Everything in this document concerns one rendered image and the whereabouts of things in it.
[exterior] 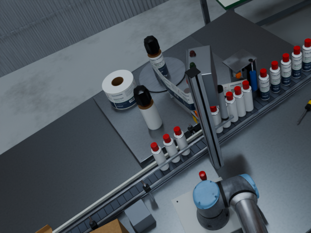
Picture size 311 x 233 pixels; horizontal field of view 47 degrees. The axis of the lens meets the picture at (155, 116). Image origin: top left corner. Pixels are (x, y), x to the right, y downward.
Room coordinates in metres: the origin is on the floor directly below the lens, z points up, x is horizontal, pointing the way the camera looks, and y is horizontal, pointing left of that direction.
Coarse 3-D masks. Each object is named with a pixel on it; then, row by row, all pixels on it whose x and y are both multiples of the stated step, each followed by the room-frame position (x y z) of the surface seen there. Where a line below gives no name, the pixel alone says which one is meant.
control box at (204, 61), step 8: (192, 48) 1.15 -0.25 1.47; (200, 48) 1.12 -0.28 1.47; (208, 48) 1.10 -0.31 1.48; (200, 56) 1.08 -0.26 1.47; (208, 56) 1.06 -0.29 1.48; (200, 64) 1.03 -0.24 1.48; (208, 64) 1.02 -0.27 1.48; (208, 72) 0.98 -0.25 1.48; (208, 80) 0.97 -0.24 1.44; (216, 80) 1.06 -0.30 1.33; (208, 88) 0.97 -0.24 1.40; (216, 88) 1.00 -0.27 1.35; (208, 96) 0.98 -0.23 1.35; (216, 96) 0.97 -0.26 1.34; (216, 104) 0.97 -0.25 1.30
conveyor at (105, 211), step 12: (276, 96) 1.21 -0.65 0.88; (240, 120) 1.15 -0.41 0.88; (204, 144) 1.11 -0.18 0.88; (168, 156) 1.13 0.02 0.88; (180, 156) 1.10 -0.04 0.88; (168, 168) 1.06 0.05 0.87; (144, 180) 1.05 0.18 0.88; (156, 180) 1.02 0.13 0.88; (132, 192) 1.01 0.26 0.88; (108, 204) 1.00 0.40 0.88; (120, 204) 0.97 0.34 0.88; (84, 216) 0.99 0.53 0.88; (96, 216) 0.97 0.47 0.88; (84, 228) 0.93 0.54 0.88
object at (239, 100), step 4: (236, 88) 1.19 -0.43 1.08; (240, 88) 1.18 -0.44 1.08; (236, 92) 1.18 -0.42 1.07; (240, 92) 1.18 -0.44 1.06; (236, 96) 1.18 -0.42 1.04; (240, 96) 1.17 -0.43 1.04; (236, 100) 1.18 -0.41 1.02; (240, 100) 1.17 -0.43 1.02; (236, 104) 1.18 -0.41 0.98; (240, 104) 1.17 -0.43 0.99; (244, 104) 1.17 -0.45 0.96; (240, 108) 1.17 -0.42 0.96; (244, 108) 1.17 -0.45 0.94; (240, 112) 1.17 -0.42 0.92; (244, 112) 1.17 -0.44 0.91; (240, 116) 1.17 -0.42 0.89
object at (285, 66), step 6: (288, 54) 1.26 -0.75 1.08; (282, 60) 1.27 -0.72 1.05; (288, 60) 1.25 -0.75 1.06; (282, 66) 1.26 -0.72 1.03; (288, 66) 1.24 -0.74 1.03; (282, 72) 1.26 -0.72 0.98; (288, 72) 1.24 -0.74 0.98; (282, 78) 1.26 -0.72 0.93; (288, 78) 1.24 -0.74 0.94; (282, 84) 1.26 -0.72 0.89; (288, 84) 1.24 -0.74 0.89
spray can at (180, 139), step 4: (176, 128) 1.11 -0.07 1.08; (176, 132) 1.09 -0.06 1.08; (180, 132) 1.10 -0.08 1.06; (176, 136) 1.10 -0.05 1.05; (180, 136) 1.09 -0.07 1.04; (184, 136) 1.09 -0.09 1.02; (176, 140) 1.10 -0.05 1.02; (180, 140) 1.08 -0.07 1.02; (184, 140) 1.09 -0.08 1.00; (180, 144) 1.09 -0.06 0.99; (184, 144) 1.08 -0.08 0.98; (180, 148) 1.09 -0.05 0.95; (184, 152) 1.09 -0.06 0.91; (188, 152) 1.09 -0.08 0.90
